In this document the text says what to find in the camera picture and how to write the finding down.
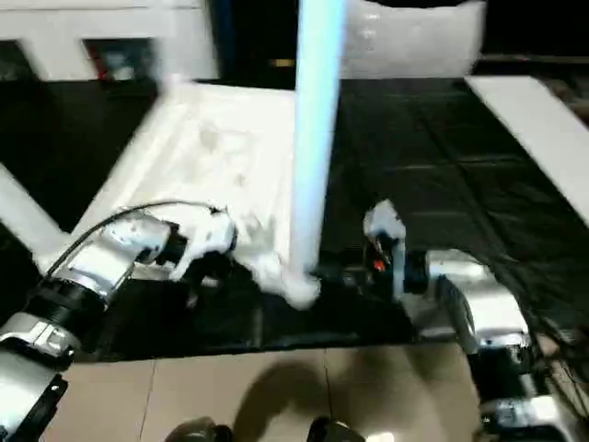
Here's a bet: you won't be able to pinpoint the white plastic table top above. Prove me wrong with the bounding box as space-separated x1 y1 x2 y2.
68 80 324 310

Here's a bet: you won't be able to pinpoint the white plastic table leg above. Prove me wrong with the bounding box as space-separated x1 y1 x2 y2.
0 159 71 273
153 38 186 101
287 0 350 278

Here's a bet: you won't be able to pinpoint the black mat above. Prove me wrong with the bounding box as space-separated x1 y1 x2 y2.
0 76 589 366

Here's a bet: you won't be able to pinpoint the white board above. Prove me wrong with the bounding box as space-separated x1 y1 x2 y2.
463 76 589 216

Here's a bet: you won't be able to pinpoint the grey cushion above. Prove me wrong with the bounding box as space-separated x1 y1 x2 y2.
342 0 490 80

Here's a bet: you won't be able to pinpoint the dark blue cabinet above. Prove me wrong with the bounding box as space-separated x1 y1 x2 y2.
214 0 301 92

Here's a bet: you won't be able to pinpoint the black bar red light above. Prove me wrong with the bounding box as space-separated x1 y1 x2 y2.
477 52 589 64

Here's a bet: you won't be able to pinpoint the white cabinet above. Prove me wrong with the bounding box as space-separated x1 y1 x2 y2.
0 0 221 83

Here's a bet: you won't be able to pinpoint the loose floor cables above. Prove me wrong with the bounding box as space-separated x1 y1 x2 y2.
528 321 589 384

